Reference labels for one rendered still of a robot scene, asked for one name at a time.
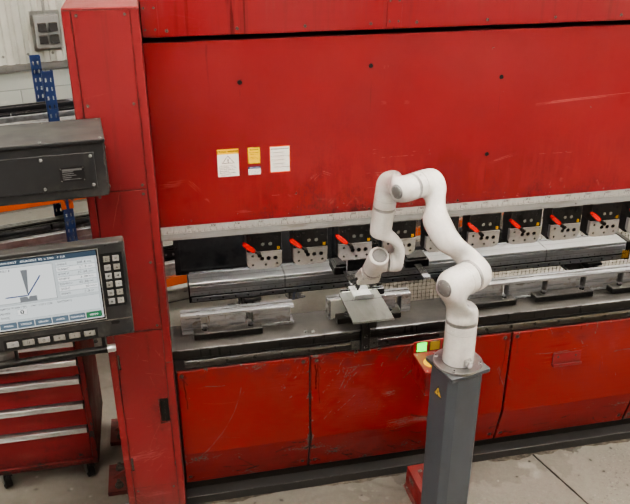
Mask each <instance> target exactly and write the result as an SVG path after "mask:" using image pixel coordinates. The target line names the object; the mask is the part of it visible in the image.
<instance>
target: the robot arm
mask: <svg viewBox="0 0 630 504"><path fill-rule="evenodd" d="M446 190H447V186H446V182H445V179H444V177H443V175H442V174H441V173H440V172H439V171H438V170H436V169H432V168H427V169H422V170H418V171H415V172H412V173H409V174H406V175H401V173H400V172H398V171H396V170H390V171H386V172H384V173H382V174H381V175H380V176H379V178H378V180H377V182H376V187H375V194H374V202H373V209H372V217H371V224H370V234H371V236H372V237H373V238H375V239H378V240H381V241H384V242H387V243H389V244H391V245H392V246H393V247H394V251H393V253H391V254H388V252H387V251H386V250H385V249H384V248H382V247H375V248H373V249H371V251H370V252H369V254H368V256H367V258H366V261H365V263H364V265H363V267H362V268H360V269H359V270H358V272H357V273H356V275H355V278H354V279H352V280H350V283H352V284H354V285H355V288H357V290H359V288H360V285H367V284H369V286H370V289H372V287H373V286H374V285H376V283H378V282H379V281H381V280H384V279H383V277H382V276H381V273H383V272H398V271H400V270H401V269H402V267H403V264H404V257H405V248H404V245H403V243H402V241H401V239H400V238H399V237H398V235H397V234H396V233H395V232H393V231H392V226H393V220H394V214H395V208H396V202H401V203H403V202H410V201H414V200H416V199H419V198H423V199H424V200H425V211H424V215H423V225H424V227H425V230H426V232H427V234H428V235H429V237H430V239H431V241H432V242H433V244H434V245H435V247H436V248H437V249H438V250H439V251H441V252H442V253H444V254H446V255H448V256H450V257H451V258H452V259H453V260H454V261H455V262H456V263H457V265H455V266H453V267H450V268H448V269H446V270H445V271H443V272H442V273H441V274H440V275H439V277H438V279H437V283H436V291H437V294H438V295H439V297H440V298H441V299H442V300H443V302H444V303H445V306H446V319H445V331H444V342H443V348H442V349H440V350H438V351H437V352H435V354H434V356H433V363H434V365H435V367H436V368H437V369H439V370H440V371H442V372H444V373H446V374H449V375H453V376H470V375H474V374H476V373H478V372H479V371H480V370H481V369H482V366H483V361H482V358H481V357H480V356H479V355H478V354H477V353H475V345H476V335H477V326H478V315H479V312H478V308H477V306H476V305H475V304H474V303H473V302H471V301H468V300H467V298H468V296H469V295H471V294H473V293H475V292H477V291H480V290H482V289H484V288H485V287H486V286H488V284H489V283H490V282H491V279H492V270H491V267H490V265H489V264H488V262H487V261H486V260H485V259H484V257H483V256H482V255H481V254H479V253H478V252H477V251H476V250H475V249H474V248H472V247H471V246H470V245H469V244H468V243H467V242H466V241H464V240H463V238H462V237H461V236H460V235H459V233H458V232H457V230H456V228H455V226H454V224H453V222H452V220H451V218H450V216H449V214H448V212H447V209H446Z"/></svg>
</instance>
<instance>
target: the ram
mask: <svg viewBox="0 0 630 504"><path fill-rule="evenodd" d="M142 45H143V55H144V65H145V76H146V86H147V96H148V107H149V117H150V128H151V138H152V148H153V159H154V169H155V180H156V190H157V200H158V211H159V221H160V231H161V228H166V227H178V226H190V225H202V224H214V223H227V222H239V221H251V220H263V219H275V218H287V217H299V216H311V215H323V214H335V213H347V212H359V211H371V210H372V209H373V202H374V194H375V187H376V182H377V180H378V178H379V176H380V175H381V174H382V173H384V172H386V171H390V170H396V171H398V172H400V173H401V175H406V174H409V173H412V172H415V171H418V170H422V169H427V168H432V169H436V170H438V171H439V172H440V173H441V174H442V175H443V177H444V179H445V182H446V186H447V190H446V204H455V203H467V202H479V201H491V200H503V199H515V198H527V197H539V196H551V195H563V194H575V193H587V192H599V191H611V190H623V189H630V21H626V22H599V23H572V24H545V25H519V26H492V27H465V28H438V29H412V30H385V31H358V32H331V33H305V34H278V35H251V36H224V37H198V38H171V39H144V40H142ZM283 145H290V172H278V173H270V157H269V146H283ZM250 147H260V163H254V164H248V148H250ZM237 148H238V157H239V176H228V177H218V163H217V150H221V149H237ZM255 166H261V174H255V175H249V173H248V167H255ZM624 201H630V195H628V196H616V197H604V198H592V199H581V200H569V201H557V202H545V203H533V204H522V205H510V206H498V207H486V208H475V209H463V210H451V211H447V212H448V214H449V216H450V217H451V216H463V215H474V214H486V213H497V212H509V211H520V210H532V209H544V208H555V207H567V206H578V205H590V204H601V203H613V202H624ZM370 223H371V217H369V218H357V219H345V220H333V221H322V222H310V223H298V224H286V225H275V226H263V227H251V228H239V229H228V230H216V231H204V232H192V233H181V234H169V235H161V241H174V240H186V239H197V238H209V237H220V236H232V235H243V234H255V233H266V232H278V231H289V230H301V229H313V228H324V227H336V226H347V225H359V224H370Z"/></svg>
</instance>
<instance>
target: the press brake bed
mask: <svg viewBox="0 0 630 504"><path fill-rule="evenodd" d="M444 331H445V329H439V330H430V331H422V332H413V333H404V334H396V335H387V336H378V337H370V350H369V351H361V349H360V347H361V339H352V340H344V341H335V342H326V343H318V344H309V345H301V346H292V347H283V348H275V349H266V350H257V351H249V352H240V353H231V354H223V355H214V356H205V357H197V358H188V359H180V360H173V363H174V374H175V384H176V394H177V405H178V415H179V426H180V436H181V446H182V457H183V467H184V477H185V487H186V498H187V504H201V503H207V502H212V501H221V500H227V499H233V498H241V497H246V496H251V495H259V494H267V493H275V492H281V491H288V490H294V489H301V488H308V487H314V486H320V485H326V484H332V483H338V482H344V481H352V480H359V479H365V478H373V477H378V476H383V475H391V474H398V473H405V472H407V466H411V465H417V464H422V463H424V456H425V443H426V425H427V415H428V405H429V395H426V396H424V394H423V393H422V391H421V389H420V388H419V386H418V385H417V383H416V381H415V380H414V378H413V377H412V363H413V351H414V342H417V341H424V340H431V339H439V338H444ZM576 350H582V352H581V358H580V361H582V363H581V364H578V365H570V366H562V367H554V368H553V367H552V366H551V364H552V358H553V353H561V352H569V351H576ZM475 353H477V354H478V355H479V356H480V357H481V358H482V361H483V362H484V363H485V364H486V365H487V366H489V367H490V372H488V373H484V374H482V380H481V389H480V398H479V407H478V415H477V424H476V433H475V442H474V450H473V459H472V462H479V461H486V460H491V459H497V458H501V457H506V456H515V455H521V454H530V453H537V452H541V451H548V450H557V449H565V448H571V447H577V446H584V445H589V444H596V443H602V442H607V441H616V440H622V439H629V438H630V307H629V308H620V309H612V310H603V311H594V312H586V313H577V314H568V315H560V316H551V317H543V318H534V319H525V320H517V321H508V322H499V323H491V324H482V325H478V326H477V335H476V345H475Z"/></svg>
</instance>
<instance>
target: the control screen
mask: <svg viewBox="0 0 630 504"><path fill-rule="evenodd" d="M20 309H27V312H28V314H25V315H18V314H17V310H20ZM100 317H104V310H103V302H102V295H101V288H100V281H99V273H98V266H97V259H96V252H95V250H91V251H83V252H75V253H67V254H59V255H51V256H43V257H34V258H26V259H18V260H10V261H2V262H0V332H4V331H11V330H18V329H25V328H31V327H38V326H45V325H52V324H59V323H66V322H73V321H79V320H86V319H93V318H100Z"/></svg>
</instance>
